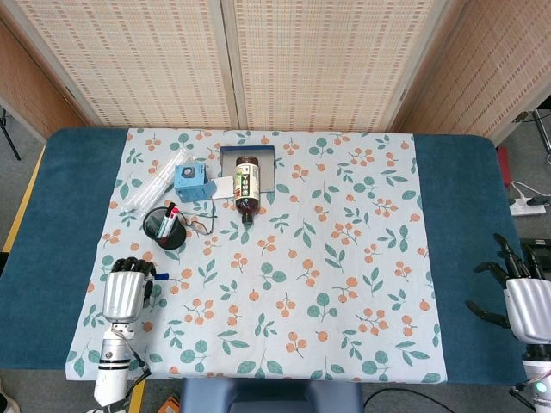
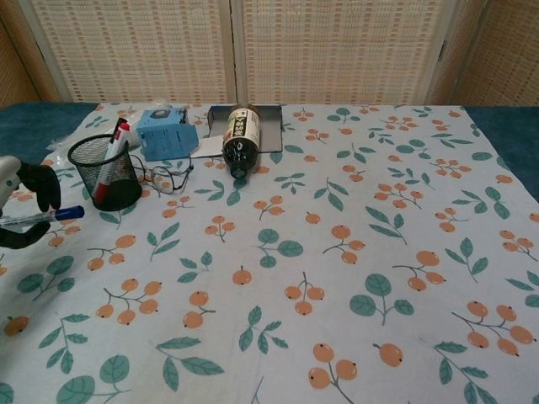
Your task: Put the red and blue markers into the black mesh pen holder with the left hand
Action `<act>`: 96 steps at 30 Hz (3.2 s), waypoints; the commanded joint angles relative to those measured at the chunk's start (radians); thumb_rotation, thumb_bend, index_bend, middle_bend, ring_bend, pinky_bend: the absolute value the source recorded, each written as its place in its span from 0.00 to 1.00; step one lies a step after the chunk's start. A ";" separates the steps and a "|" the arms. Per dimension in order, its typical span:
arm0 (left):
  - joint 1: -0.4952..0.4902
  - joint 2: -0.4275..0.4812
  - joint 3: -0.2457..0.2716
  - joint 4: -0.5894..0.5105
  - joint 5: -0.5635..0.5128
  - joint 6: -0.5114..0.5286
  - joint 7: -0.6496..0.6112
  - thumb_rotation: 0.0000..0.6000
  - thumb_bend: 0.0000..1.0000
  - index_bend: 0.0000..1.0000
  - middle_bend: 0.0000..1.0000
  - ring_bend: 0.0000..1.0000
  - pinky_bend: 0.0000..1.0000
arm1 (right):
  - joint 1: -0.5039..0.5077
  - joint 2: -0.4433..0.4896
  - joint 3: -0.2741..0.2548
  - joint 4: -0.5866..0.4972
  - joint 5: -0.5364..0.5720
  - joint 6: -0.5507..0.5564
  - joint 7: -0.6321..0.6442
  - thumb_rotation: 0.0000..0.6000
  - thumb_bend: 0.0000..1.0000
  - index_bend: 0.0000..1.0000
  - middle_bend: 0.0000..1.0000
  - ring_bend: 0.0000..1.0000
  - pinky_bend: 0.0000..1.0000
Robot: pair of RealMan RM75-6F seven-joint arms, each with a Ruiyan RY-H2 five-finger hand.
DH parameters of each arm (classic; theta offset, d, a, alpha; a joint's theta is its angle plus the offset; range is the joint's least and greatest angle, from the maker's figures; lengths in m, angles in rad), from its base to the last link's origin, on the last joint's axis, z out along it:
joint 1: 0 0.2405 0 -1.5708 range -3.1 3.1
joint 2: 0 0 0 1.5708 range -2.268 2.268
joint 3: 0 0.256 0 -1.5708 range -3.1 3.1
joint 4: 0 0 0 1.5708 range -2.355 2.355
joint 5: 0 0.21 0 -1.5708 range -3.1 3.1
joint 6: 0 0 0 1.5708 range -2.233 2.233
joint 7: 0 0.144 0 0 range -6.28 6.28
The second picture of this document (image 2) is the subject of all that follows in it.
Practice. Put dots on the red marker pen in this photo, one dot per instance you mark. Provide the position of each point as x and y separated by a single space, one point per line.
122 132

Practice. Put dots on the black mesh pen holder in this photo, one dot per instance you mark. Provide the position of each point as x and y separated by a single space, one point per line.
120 185

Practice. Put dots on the light blue carton box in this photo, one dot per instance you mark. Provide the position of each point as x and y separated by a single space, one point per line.
166 134

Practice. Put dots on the woven bamboo folding screen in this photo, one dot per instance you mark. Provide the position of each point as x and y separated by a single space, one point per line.
316 50

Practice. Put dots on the dark brown drink bottle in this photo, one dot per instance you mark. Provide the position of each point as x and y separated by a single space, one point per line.
242 134

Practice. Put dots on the thin-rimmed eyeglasses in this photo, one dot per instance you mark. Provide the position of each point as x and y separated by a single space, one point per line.
164 179

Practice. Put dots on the floral print tablecloth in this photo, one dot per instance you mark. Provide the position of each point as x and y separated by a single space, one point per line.
295 273

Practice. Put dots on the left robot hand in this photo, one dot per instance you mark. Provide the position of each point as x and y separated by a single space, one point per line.
48 185

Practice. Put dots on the grey-blue shallow box tray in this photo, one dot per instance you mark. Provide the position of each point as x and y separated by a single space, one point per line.
271 130

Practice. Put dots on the white paper card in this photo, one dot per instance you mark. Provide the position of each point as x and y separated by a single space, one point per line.
208 147

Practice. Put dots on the blue capped white pen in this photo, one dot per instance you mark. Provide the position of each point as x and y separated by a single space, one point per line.
69 213

